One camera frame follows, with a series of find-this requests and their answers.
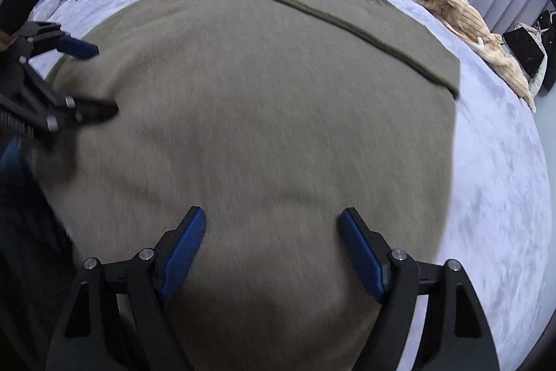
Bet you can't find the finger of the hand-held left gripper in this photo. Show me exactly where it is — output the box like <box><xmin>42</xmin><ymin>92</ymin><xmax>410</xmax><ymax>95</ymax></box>
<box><xmin>17</xmin><ymin>21</ymin><xmax>100</xmax><ymax>59</ymax></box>
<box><xmin>13</xmin><ymin>58</ymin><xmax>119</xmax><ymax>134</ymax></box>

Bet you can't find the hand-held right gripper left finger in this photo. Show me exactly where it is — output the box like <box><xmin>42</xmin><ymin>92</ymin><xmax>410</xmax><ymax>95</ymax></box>
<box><xmin>46</xmin><ymin>206</ymin><xmax>207</xmax><ymax>371</ymax></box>

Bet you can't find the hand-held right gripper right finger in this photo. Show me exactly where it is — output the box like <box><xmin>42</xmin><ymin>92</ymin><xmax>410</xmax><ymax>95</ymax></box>
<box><xmin>339</xmin><ymin>207</ymin><xmax>500</xmax><ymax>371</ymax></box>

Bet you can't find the beige towel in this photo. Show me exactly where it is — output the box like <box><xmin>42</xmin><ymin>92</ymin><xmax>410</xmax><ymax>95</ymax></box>
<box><xmin>41</xmin><ymin>0</ymin><xmax>461</xmax><ymax>371</ymax></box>

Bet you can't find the person's dark clothing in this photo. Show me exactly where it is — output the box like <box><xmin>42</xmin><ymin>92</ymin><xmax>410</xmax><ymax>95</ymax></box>
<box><xmin>0</xmin><ymin>136</ymin><xmax>83</xmax><ymax>371</ymax></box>

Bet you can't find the white bed sheet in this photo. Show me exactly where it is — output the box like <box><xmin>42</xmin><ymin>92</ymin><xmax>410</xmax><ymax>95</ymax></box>
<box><xmin>9</xmin><ymin>0</ymin><xmax>552</xmax><ymax>371</ymax></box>

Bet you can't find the beige striped cloth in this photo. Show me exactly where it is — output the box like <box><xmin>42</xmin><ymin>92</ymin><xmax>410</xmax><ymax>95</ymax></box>
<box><xmin>400</xmin><ymin>0</ymin><xmax>537</xmax><ymax>113</ymax></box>

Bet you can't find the black speckled bag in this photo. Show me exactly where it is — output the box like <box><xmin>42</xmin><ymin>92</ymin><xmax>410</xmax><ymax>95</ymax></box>
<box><xmin>504</xmin><ymin>23</ymin><xmax>548</xmax><ymax>80</ymax></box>

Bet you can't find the black cloth item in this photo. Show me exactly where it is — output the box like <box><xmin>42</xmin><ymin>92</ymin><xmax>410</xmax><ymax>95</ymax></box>
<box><xmin>538</xmin><ymin>9</ymin><xmax>556</xmax><ymax>90</ymax></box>

